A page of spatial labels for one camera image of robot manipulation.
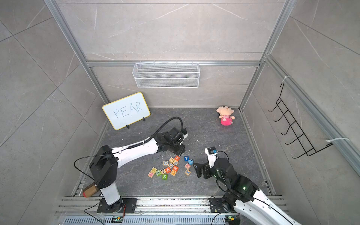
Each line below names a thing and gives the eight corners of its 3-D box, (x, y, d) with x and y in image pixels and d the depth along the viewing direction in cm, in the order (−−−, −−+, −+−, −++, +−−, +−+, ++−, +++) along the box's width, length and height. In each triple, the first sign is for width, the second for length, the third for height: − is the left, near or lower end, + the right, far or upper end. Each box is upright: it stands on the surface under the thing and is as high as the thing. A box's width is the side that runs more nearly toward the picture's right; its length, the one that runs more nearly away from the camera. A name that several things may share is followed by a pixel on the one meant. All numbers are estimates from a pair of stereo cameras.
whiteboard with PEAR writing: (116, 132, 106) (105, 116, 91) (112, 122, 113) (101, 105, 98) (151, 117, 116) (146, 100, 101) (145, 108, 123) (140, 91, 108)
